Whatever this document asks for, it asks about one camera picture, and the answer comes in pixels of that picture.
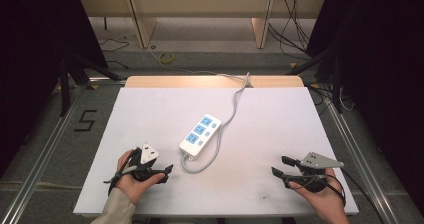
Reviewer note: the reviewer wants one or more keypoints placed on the black curtain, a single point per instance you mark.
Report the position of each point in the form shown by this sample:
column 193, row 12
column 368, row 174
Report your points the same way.
column 30, row 50
column 383, row 67

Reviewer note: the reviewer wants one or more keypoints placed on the metal floor rail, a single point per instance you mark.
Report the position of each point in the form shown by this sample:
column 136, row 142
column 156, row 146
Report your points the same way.
column 354, row 144
column 40, row 158

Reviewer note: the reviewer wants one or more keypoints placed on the beige wooden desk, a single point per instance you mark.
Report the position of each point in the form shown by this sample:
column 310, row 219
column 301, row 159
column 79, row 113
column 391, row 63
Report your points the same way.
column 200, row 6

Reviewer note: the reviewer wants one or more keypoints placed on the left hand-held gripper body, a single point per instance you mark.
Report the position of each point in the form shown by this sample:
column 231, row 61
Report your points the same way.
column 144, row 168

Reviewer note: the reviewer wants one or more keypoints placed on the person's left hand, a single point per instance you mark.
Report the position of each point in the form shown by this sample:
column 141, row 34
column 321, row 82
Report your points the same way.
column 133, row 184

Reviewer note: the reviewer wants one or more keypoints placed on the yellow tape roll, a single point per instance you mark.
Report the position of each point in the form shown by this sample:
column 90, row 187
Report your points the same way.
column 159, row 58

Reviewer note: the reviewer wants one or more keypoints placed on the light wooden table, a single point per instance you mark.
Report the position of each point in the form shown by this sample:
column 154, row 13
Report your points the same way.
column 186, row 81

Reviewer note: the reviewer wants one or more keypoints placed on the black metal stand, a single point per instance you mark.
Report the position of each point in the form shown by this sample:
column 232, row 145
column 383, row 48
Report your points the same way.
column 65, row 84
column 337, row 84

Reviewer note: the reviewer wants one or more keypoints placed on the person's right hand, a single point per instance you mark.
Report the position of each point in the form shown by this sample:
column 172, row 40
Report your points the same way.
column 325, row 200

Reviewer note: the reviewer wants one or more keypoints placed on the white power strip blue sockets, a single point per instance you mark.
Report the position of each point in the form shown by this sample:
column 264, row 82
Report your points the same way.
column 200, row 135

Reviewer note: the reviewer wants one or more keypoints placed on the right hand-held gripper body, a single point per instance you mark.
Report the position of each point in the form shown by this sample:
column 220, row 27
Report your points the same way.
column 315, row 170

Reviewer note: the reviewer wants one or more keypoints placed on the white foam board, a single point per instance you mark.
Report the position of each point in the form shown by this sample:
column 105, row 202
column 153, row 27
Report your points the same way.
column 266, row 124

